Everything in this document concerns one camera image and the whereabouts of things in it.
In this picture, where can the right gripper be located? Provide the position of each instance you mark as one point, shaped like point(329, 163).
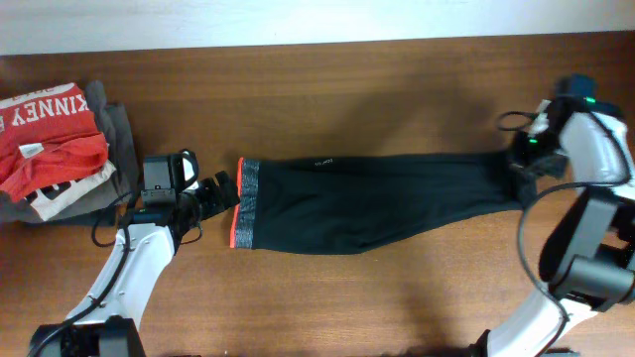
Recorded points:
point(554, 169)

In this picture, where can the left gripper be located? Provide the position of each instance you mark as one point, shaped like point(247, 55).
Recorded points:
point(216, 201)

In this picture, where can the black leggings with red waistband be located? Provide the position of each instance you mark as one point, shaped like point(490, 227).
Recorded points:
point(350, 205)

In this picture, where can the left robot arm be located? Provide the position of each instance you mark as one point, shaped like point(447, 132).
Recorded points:
point(106, 321)

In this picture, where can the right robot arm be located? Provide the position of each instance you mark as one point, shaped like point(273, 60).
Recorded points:
point(587, 263)

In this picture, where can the grey folded t-shirt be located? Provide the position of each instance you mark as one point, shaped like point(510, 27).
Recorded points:
point(74, 202)

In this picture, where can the red folded t-shirt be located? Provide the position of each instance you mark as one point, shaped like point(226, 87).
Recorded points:
point(48, 136)

